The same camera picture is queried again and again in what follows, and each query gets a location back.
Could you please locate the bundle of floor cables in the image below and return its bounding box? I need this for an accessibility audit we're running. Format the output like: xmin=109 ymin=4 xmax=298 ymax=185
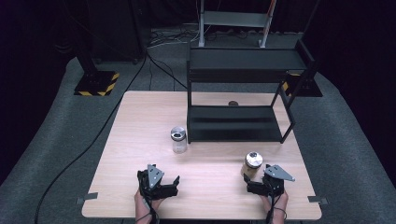
xmin=148 ymin=27 xmax=201 ymax=49

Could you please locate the glass jar with beige contents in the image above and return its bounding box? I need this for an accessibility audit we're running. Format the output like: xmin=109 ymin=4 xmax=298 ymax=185
xmin=241 ymin=150 xmax=264 ymax=181

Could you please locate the dark cabinet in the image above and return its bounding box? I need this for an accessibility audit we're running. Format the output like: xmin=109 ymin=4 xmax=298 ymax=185
xmin=88 ymin=0 xmax=148 ymax=64

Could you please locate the grey tape strip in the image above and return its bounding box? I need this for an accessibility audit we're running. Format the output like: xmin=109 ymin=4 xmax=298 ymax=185
xmin=307 ymin=195 xmax=329 ymax=205
xmin=76 ymin=191 xmax=99 ymax=205

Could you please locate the right hand-held gripper cable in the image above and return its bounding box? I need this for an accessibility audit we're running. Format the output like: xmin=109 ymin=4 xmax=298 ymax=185
xmin=264 ymin=186 xmax=282 ymax=224

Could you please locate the clear glass jar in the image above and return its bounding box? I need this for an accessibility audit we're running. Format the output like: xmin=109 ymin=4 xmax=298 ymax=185
xmin=170 ymin=125 xmax=189 ymax=155

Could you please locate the person's left hand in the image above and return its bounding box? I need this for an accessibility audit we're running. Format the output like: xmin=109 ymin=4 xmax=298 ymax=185
xmin=134 ymin=189 xmax=164 ymax=217

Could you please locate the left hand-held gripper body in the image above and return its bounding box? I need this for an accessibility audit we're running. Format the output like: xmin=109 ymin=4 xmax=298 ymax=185
xmin=136 ymin=163 xmax=179 ymax=201

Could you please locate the black two-tier metal rack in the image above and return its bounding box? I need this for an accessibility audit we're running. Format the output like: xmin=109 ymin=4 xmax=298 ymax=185
xmin=186 ymin=38 xmax=318 ymax=145

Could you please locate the long black floor cable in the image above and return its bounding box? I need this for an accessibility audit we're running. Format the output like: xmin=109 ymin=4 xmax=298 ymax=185
xmin=34 ymin=50 xmax=149 ymax=224

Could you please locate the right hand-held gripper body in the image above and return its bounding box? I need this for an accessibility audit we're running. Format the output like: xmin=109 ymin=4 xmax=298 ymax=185
xmin=247 ymin=163 xmax=296 ymax=198

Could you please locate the hand-held gripper cable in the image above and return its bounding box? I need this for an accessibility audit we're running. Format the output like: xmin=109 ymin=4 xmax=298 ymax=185
xmin=264 ymin=186 xmax=282 ymax=224
xmin=134 ymin=196 xmax=161 ymax=224

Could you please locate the thin black floor cable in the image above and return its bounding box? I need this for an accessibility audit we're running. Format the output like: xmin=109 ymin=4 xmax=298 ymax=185
xmin=146 ymin=52 xmax=189 ymax=91

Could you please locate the left hand-held gripper cable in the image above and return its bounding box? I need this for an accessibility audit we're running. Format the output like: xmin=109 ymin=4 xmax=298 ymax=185
xmin=134 ymin=196 xmax=161 ymax=224

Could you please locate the person's right hand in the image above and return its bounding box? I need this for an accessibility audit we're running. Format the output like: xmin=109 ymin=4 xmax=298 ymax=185
xmin=261 ymin=189 xmax=290 ymax=217

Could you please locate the black stand with striped base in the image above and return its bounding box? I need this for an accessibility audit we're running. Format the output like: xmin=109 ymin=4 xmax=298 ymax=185
xmin=73 ymin=0 xmax=120 ymax=97
xmin=281 ymin=72 xmax=324 ymax=98

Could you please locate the grey metal frame stand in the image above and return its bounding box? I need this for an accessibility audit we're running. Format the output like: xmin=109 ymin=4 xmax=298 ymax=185
xmin=197 ymin=0 xmax=277 ymax=49

